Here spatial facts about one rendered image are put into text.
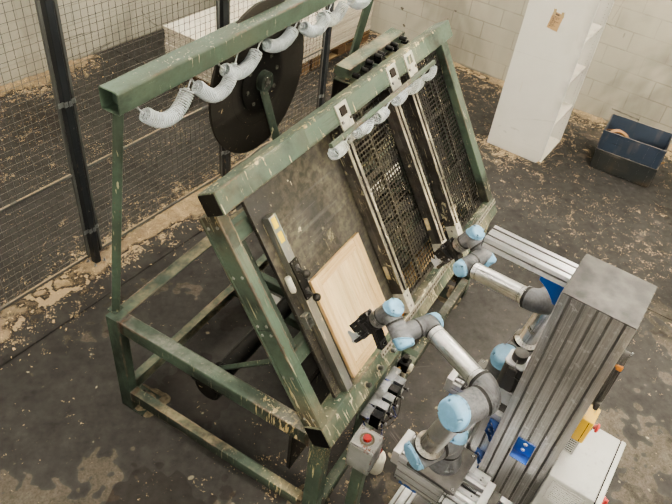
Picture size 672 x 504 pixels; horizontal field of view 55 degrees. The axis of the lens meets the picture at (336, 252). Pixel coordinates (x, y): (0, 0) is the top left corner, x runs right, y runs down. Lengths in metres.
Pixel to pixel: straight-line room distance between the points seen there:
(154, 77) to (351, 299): 1.36
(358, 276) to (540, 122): 3.78
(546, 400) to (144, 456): 2.37
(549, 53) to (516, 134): 0.87
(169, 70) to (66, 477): 2.34
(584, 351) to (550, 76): 4.41
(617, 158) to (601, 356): 4.76
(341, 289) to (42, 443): 2.01
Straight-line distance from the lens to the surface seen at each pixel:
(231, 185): 2.52
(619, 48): 7.73
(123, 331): 3.63
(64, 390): 4.39
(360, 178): 3.20
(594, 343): 2.30
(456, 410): 2.25
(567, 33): 6.31
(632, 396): 4.93
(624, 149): 6.91
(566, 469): 2.80
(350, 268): 3.18
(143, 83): 2.67
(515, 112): 6.71
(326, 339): 3.01
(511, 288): 2.78
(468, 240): 2.99
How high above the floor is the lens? 3.44
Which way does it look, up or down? 42 degrees down
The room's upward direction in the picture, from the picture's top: 8 degrees clockwise
